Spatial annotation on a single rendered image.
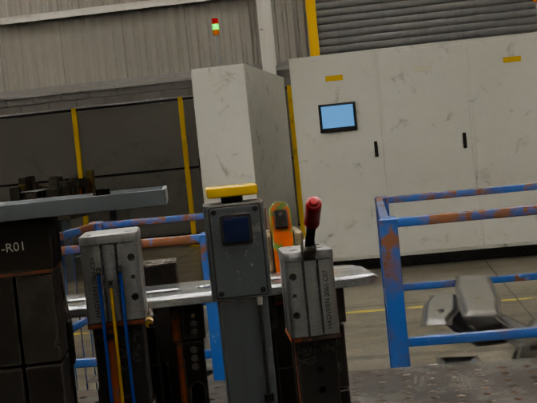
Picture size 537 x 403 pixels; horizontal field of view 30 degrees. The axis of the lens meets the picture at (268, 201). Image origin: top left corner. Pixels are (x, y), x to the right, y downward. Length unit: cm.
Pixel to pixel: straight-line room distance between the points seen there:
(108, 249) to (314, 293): 28
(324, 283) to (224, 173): 798
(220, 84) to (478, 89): 235
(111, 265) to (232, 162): 799
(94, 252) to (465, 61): 810
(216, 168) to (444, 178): 210
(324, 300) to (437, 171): 792
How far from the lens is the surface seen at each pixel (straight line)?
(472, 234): 931
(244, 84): 927
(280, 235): 167
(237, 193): 116
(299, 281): 134
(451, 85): 926
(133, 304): 133
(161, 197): 112
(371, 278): 148
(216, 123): 932
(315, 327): 135
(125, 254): 132
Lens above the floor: 120
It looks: 3 degrees down
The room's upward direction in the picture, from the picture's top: 6 degrees counter-clockwise
